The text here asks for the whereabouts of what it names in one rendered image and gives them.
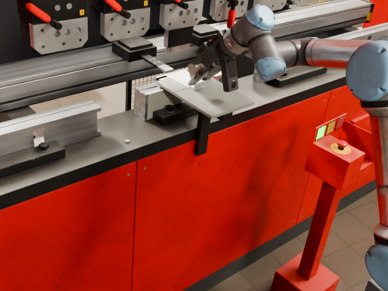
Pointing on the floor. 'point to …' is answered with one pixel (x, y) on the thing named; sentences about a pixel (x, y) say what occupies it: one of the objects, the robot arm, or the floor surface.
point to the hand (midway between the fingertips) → (198, 82)
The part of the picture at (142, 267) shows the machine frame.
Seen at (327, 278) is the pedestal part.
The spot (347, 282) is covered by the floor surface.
